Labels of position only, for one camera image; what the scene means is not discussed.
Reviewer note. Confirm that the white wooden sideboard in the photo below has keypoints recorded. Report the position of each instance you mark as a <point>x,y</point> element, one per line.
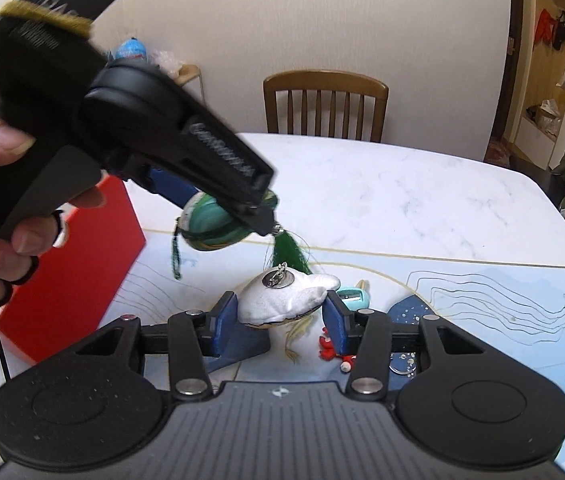
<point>190,82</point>

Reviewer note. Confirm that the dark wooden door frame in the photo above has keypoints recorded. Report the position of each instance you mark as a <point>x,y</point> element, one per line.
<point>505,60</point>

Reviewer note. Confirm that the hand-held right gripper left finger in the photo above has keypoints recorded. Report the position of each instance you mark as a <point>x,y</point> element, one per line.
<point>226,321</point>

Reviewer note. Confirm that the red cardboard box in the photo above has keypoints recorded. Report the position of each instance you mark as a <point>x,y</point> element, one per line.
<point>87,270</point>

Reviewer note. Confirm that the wooden dining chair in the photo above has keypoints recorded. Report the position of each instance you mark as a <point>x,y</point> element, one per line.
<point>327,87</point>

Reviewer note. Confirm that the blue printed table mat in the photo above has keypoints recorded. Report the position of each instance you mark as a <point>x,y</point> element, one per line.
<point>487,325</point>

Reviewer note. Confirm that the teal oval pencil sharpener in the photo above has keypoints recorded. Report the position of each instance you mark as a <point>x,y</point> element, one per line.
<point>352,297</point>

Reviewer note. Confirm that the white shell plush charm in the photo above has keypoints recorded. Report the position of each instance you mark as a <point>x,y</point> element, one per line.
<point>287,305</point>

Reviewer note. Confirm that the crumpled clear plastic bag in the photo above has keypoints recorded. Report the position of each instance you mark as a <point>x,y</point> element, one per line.
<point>167,62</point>

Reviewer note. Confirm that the green sachet pendant with tassel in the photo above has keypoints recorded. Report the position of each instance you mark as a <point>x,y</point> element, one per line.
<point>212,230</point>

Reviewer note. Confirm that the person's left hand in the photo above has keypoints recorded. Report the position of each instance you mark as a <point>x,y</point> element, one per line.
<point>2,135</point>

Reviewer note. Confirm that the orange hanging clothing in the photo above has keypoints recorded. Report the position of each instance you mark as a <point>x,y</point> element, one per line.
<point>547,27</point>

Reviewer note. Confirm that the orange crab toy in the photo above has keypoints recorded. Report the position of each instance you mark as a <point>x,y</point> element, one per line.
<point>331,347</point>

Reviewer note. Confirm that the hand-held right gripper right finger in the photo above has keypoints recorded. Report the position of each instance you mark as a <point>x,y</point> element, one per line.
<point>335,326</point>

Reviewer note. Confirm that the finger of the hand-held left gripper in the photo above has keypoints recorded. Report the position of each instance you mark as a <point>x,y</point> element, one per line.
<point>260,217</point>
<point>172,187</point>

